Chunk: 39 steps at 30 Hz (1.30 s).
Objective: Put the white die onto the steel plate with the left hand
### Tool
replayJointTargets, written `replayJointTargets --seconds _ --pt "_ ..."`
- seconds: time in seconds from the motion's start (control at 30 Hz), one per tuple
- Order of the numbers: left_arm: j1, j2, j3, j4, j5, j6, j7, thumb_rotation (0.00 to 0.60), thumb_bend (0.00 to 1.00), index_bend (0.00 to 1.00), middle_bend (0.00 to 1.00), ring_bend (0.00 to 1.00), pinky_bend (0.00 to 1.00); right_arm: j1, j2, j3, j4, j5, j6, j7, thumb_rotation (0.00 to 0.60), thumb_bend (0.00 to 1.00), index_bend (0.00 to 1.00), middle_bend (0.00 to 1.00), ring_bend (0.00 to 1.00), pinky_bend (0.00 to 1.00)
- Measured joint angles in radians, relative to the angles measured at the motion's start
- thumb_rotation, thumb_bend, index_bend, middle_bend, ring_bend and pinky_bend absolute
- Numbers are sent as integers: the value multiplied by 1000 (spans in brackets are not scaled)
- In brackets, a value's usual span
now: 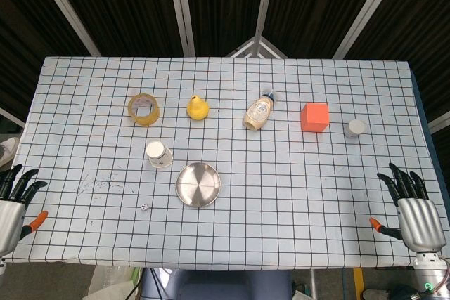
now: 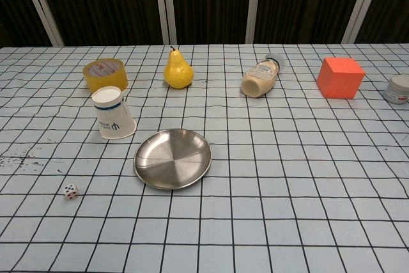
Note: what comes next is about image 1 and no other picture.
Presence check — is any white metal beam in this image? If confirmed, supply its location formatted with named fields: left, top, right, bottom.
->
left=0, top=106, right=26, bottom=129
left=427, top=112, right=450, bottom=135

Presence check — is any yellow floor bar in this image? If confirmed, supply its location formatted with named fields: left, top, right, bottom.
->
left=353, top=268, right=364, bottom=300

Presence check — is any round steel plate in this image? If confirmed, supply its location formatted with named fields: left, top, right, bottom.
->
left=175, top=162, right=222, bottom=209

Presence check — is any small white jar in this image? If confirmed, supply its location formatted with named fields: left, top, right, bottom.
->
left=343, top=119, right=366, bottom=138

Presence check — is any beige sauce bottle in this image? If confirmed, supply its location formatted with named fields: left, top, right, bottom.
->
left=242, top=91, right=277, bottom=131

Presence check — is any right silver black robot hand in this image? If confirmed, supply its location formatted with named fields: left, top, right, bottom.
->
left=368, top=162, right=446, bottom=252

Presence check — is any white paper cup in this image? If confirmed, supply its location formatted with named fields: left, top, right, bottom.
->
left=146, top=141, right=174, bottom=169

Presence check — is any white triangular metal frame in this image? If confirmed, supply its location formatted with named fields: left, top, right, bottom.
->
left=226, top=35, right=289, bottom=58

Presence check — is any yellow packing tape roll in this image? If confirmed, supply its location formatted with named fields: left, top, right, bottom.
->
left=127, top=93, right=161, bottom=127

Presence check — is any white shoe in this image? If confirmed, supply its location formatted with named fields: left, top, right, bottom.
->
left=0, top=137, right=20, bottom=169

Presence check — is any orange cube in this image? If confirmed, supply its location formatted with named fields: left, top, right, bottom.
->
left=300, top=103, right=330, bottom=133

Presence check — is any yellow pear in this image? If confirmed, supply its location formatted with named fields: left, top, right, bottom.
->
left=186, top=94, right=211, bottom=121

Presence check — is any grey shoe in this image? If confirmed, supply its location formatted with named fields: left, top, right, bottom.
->
left=361, top=287, right=387, bottom=300

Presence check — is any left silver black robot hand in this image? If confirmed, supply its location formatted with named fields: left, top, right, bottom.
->
left=0, top=164, right=49, bottom=257

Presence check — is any white black checkered tablecloth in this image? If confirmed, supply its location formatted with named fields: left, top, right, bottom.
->
left=0, top=56, right=447, bottom=272

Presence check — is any blue-grey robot torso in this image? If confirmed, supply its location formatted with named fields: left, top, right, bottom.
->
left=140, top=268, right=295, bottom=300

